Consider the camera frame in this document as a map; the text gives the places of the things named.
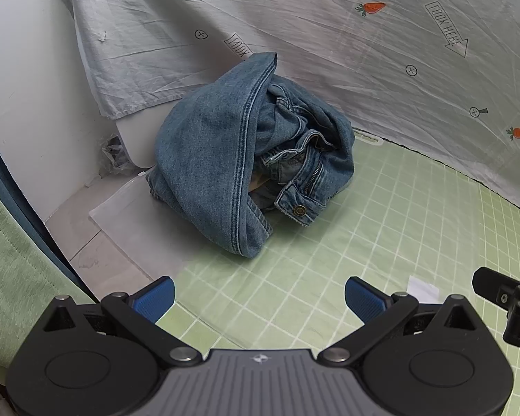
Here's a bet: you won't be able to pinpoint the white paper slip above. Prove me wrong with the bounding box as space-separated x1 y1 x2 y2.
408 276 439 303

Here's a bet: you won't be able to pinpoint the clear plastic sheet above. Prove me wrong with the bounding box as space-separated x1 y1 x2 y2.
89 177 191 280

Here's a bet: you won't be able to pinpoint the green fabric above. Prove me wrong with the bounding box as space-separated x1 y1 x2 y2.
0 172 101 384

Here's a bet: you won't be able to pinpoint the green checked bed sheet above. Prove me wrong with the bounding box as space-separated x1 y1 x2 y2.
154 129 520 416

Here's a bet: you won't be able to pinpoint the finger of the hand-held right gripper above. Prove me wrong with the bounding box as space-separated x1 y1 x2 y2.
472 267 520 347

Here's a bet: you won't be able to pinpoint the dark blue fabric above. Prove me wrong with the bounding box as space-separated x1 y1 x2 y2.
0 119 101 304

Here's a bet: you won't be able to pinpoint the crumpled clear plastic bag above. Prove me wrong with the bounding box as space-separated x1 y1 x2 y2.
99 136 134 179

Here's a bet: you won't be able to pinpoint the blue denim jeans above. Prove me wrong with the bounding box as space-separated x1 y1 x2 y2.
145 51 356 261

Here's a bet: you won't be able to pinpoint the grey carrot printed sheet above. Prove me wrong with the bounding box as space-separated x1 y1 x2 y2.
56 0 520 226

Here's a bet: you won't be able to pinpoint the white rounded panel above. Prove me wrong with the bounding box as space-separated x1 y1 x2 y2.
114 107 159 170

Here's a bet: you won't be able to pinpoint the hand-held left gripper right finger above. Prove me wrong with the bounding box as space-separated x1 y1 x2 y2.
318 276 479 367

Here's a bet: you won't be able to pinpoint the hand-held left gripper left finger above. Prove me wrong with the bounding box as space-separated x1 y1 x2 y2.
41 276 202 367

